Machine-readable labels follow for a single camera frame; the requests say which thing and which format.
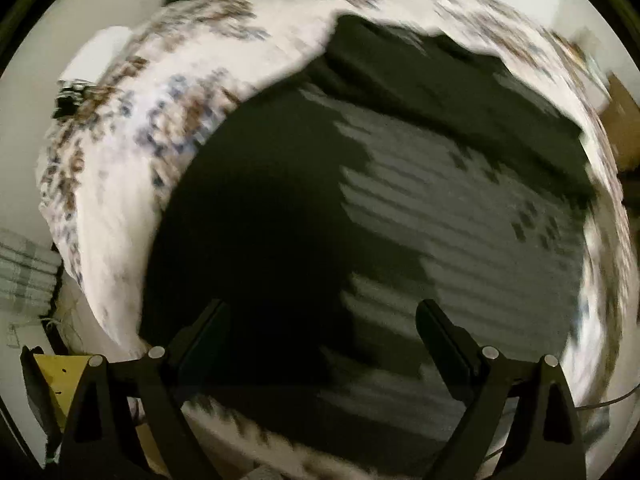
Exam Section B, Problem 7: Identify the floral bedsheet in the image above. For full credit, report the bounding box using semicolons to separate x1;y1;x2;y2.
37;0;632;480

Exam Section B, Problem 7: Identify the black garment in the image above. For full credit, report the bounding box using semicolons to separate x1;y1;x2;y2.
140;12;598;466

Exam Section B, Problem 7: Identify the cardboard box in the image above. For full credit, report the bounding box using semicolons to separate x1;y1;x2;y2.
599;74;640;172

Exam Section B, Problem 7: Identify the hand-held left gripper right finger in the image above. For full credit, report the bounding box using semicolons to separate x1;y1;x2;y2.
416;299;586;480

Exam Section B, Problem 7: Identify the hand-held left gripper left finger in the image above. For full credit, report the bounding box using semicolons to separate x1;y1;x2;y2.
57;299;232;480

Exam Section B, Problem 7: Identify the grey banded curtain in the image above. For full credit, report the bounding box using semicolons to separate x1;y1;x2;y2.
0;229;62;313

